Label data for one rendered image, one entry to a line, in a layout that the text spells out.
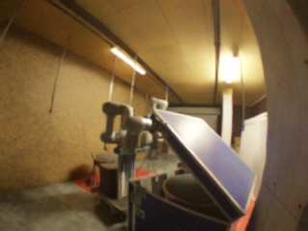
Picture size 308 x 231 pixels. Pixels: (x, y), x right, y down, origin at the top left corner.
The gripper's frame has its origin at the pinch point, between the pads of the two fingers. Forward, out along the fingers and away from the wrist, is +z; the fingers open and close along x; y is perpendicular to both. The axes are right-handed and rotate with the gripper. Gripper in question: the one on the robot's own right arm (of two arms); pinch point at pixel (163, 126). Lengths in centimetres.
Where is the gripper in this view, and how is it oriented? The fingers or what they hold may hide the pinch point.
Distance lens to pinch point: 117.2
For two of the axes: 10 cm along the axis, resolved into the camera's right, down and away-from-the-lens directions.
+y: 5.1, 6.0, -6.2
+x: 4.9, -7.9, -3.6
